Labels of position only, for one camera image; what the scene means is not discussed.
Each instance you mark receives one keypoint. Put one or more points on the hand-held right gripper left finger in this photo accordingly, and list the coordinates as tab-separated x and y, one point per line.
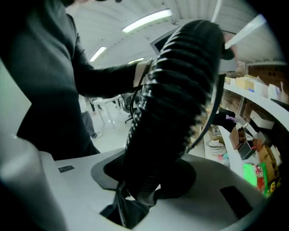
79	180

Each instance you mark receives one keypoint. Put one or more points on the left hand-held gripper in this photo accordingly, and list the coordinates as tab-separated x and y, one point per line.
160	42

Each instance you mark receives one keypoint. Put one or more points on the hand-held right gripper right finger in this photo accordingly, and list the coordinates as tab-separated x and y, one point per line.
203	203

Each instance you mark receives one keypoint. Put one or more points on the person's left forearm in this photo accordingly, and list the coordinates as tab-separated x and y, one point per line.
108	79

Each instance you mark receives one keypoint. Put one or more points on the white metal shelving unit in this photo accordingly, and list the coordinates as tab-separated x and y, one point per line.
259	101

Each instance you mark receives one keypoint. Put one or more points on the green packet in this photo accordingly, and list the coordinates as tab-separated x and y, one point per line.
250	176

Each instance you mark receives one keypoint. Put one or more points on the bunch of sunflowers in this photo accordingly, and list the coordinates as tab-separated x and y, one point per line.
273	187

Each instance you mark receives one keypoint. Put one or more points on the white rectangular desk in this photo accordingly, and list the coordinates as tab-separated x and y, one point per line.
106	101

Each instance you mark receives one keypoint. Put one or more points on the ceiling strip light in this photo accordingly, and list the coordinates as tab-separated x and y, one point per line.
98	53
146	20

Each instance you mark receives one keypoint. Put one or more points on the person's black top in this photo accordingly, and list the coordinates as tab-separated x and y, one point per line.
40	79

